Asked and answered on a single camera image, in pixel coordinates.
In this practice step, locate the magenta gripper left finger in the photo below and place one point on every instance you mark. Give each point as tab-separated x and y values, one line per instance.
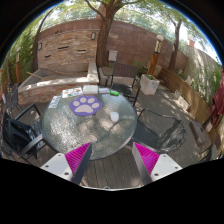
70	166

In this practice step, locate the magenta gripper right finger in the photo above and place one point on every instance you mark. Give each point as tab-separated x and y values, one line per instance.
153	166

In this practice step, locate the black mesh chair right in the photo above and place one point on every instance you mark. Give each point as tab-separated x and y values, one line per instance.
163	133

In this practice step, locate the round glass patio table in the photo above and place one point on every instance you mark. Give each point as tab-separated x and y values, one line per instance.
65	131

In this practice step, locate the black chair left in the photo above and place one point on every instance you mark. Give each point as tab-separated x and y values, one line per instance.
24	140

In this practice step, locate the purple paw print mousepad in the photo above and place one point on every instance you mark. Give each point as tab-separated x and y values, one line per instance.
85	105

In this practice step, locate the white patterned paper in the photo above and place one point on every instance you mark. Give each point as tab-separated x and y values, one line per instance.
54	102

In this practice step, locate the colourful printed card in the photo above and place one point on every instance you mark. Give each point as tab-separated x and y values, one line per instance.
72	92

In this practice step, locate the wooden bench right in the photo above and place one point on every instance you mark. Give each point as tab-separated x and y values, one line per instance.
198	107

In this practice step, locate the white flat box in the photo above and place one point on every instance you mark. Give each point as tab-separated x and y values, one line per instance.
90	89

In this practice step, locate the small white card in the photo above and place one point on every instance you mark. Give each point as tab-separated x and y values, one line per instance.
104	90

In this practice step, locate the white square planter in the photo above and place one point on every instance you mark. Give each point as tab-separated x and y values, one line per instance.
149	84

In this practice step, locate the green small object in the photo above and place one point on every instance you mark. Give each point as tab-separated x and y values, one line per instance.
114	93

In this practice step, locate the stone raised planter bench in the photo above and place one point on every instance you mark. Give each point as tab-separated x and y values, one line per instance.
43	91

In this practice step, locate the black metal chair far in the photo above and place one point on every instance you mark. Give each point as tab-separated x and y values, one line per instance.
124	80

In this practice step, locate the tree trunk centre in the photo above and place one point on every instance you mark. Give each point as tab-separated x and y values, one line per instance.
110	7

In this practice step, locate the orange post lamp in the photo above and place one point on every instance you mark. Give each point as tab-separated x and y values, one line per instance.
157	50

